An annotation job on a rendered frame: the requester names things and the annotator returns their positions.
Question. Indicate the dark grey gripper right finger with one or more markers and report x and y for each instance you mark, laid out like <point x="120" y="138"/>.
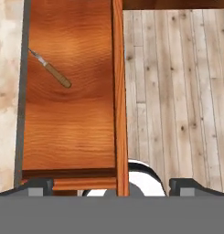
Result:
<point x="183" y="183"/>

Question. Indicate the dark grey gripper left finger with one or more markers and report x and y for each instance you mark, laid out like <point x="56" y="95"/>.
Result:
<point x="40" y="184"/>

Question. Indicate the open wooden drawer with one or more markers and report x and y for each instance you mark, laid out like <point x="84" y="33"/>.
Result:
<point x="70" y="122"/>

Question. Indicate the wooden drawer front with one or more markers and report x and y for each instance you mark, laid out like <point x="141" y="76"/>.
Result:
<point x="120" y="91"/>

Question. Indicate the white and black round thing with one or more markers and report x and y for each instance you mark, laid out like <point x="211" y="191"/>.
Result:
<point x="145" y="181"/>

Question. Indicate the dark wooden cabinet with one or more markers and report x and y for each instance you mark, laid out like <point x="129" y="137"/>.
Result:
<point x="177" y="3"/>

